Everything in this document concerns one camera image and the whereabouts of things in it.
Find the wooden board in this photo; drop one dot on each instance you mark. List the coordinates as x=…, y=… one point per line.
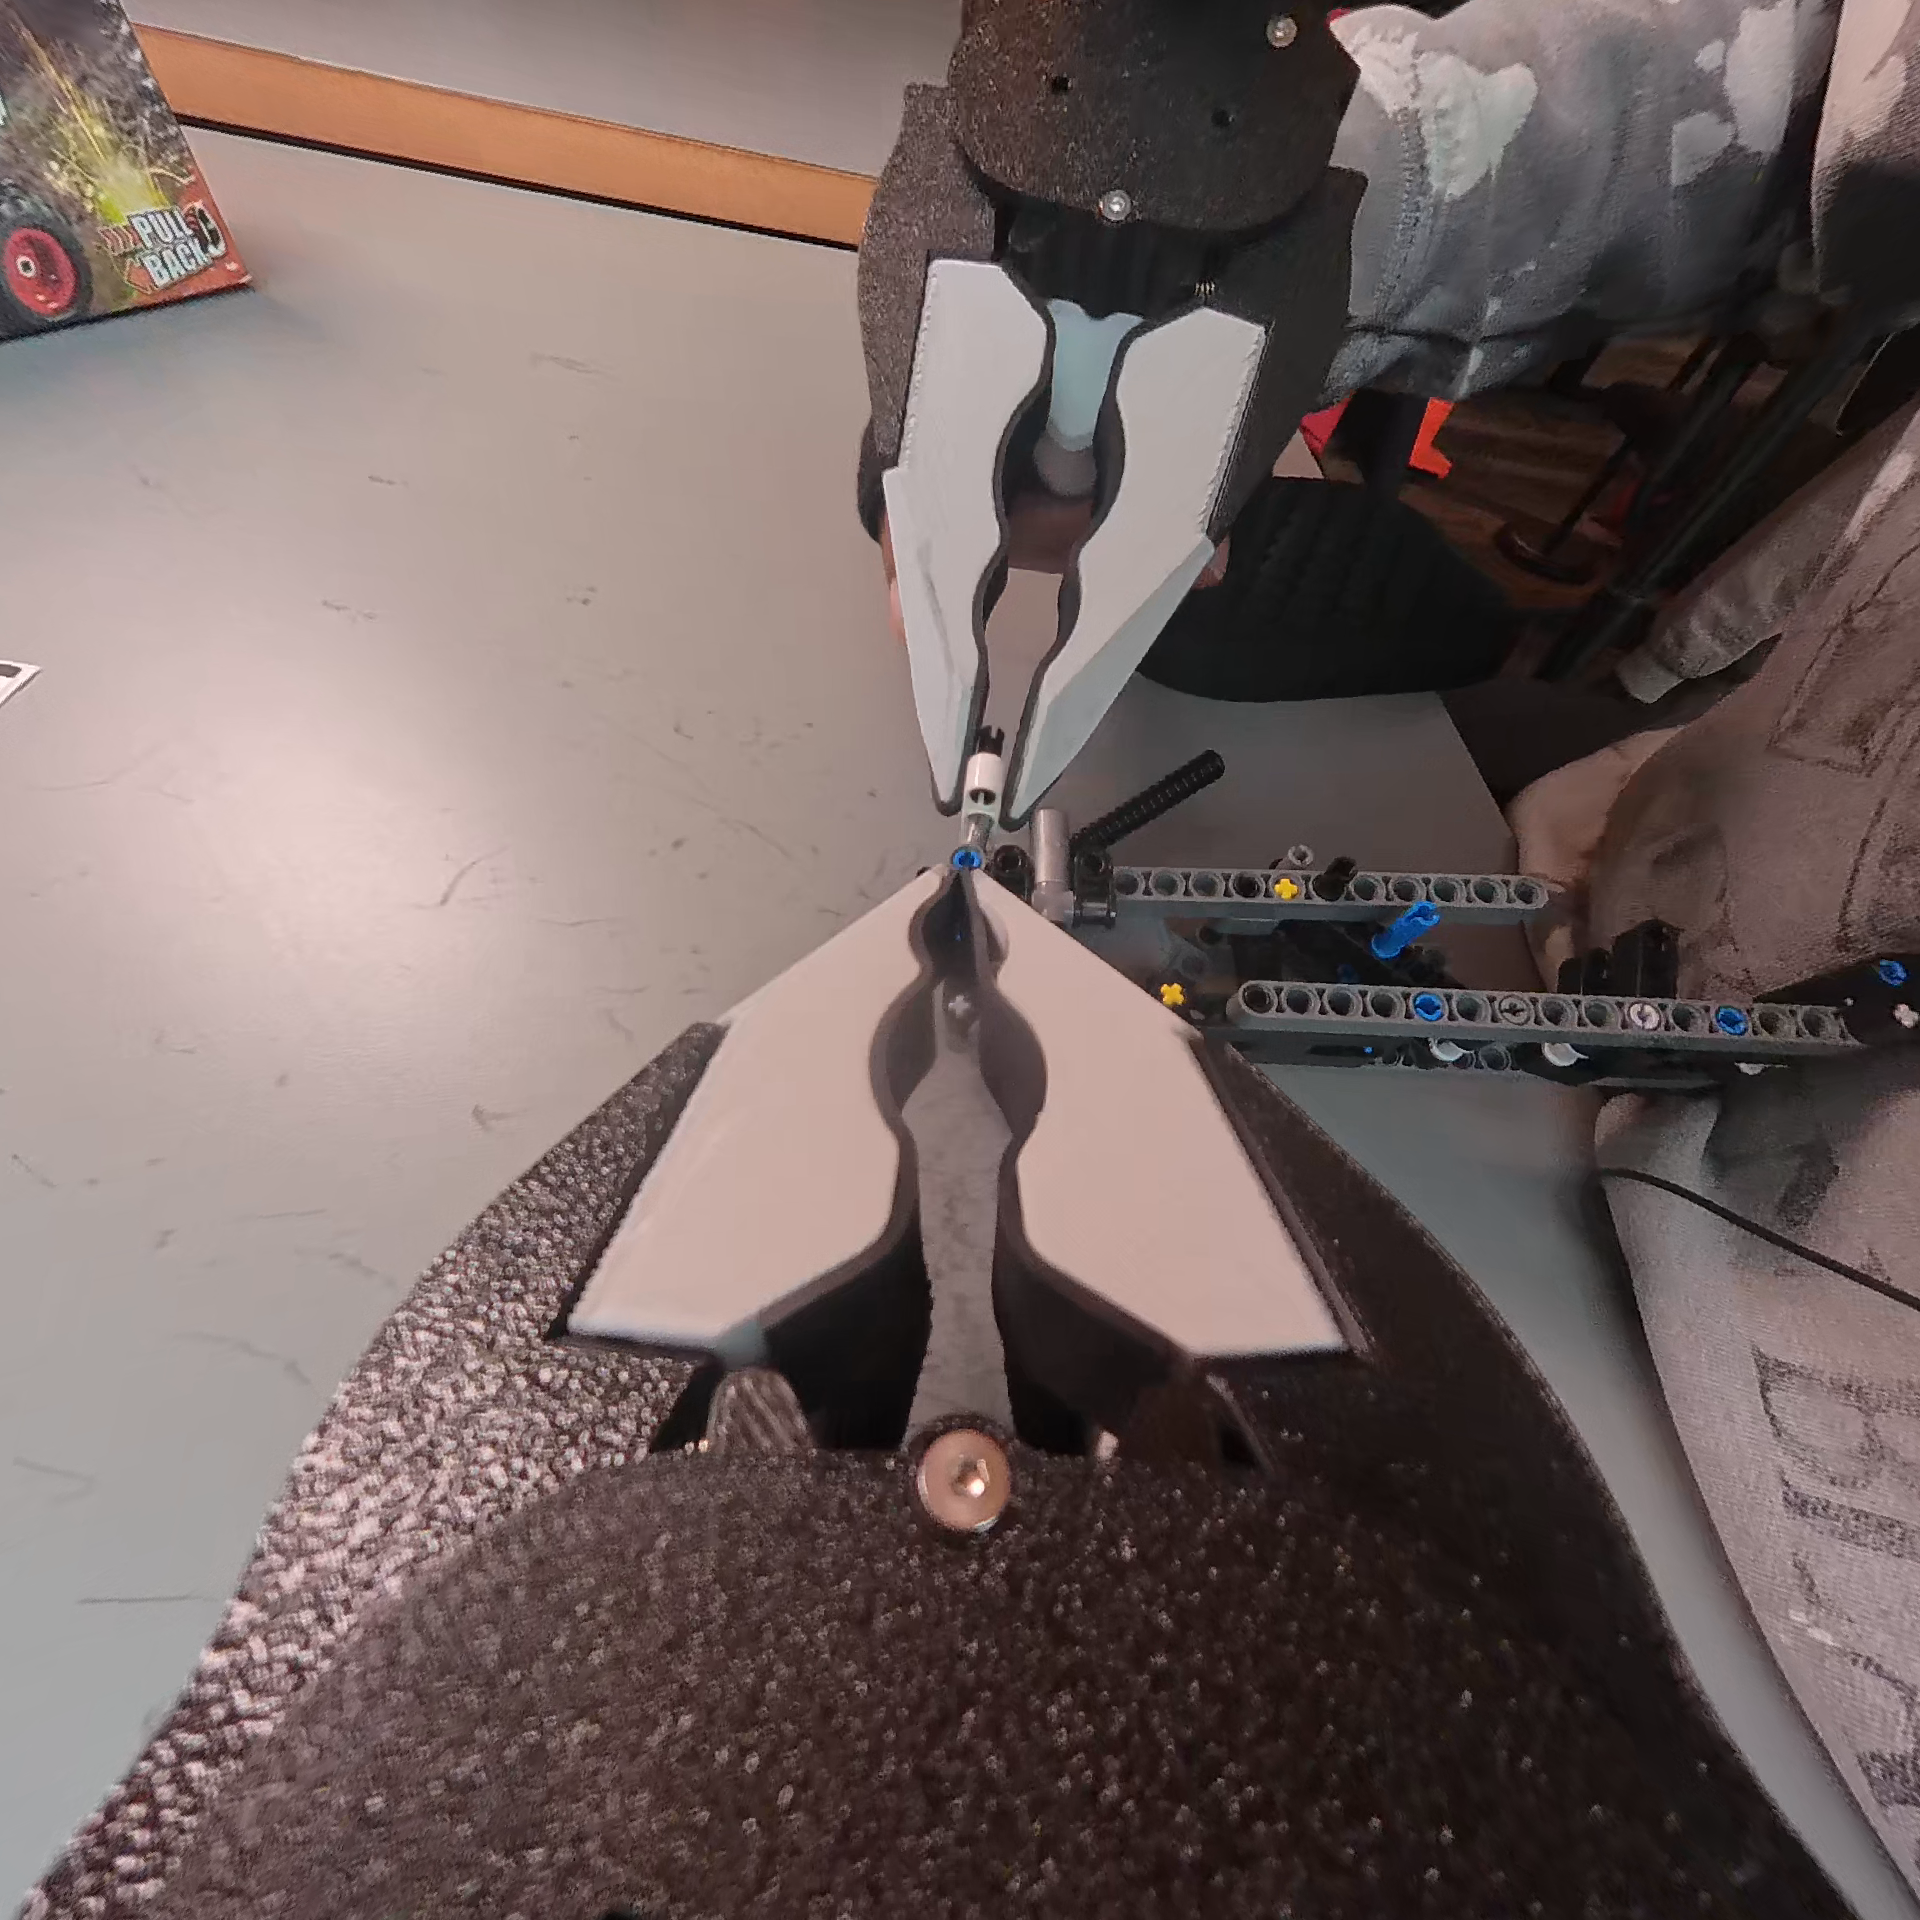
x=524, y=141

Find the person's right forearm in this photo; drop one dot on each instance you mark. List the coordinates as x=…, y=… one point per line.
x=1574, y=179

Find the grey toy chassis assembly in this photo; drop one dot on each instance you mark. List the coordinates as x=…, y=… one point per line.
x=1350, y=890

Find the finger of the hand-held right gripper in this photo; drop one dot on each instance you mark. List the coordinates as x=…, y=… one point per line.
x=951, y=419
x=1178, y=450

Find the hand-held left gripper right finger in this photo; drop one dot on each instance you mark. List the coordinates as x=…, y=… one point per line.
x=1153, y=1186

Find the toy truck set box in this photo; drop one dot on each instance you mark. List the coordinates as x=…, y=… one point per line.
x=88, y=152

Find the white perforated toy beam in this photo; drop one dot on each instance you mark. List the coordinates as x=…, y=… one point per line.
x=984, y=786

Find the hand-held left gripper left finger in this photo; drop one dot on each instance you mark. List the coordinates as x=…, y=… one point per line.
x=749, y=1186

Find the person's right hand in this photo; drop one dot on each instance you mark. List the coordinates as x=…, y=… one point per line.
x=1059, y=516

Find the white sticker sheet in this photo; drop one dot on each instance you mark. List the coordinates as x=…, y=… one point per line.
x=13, y=683

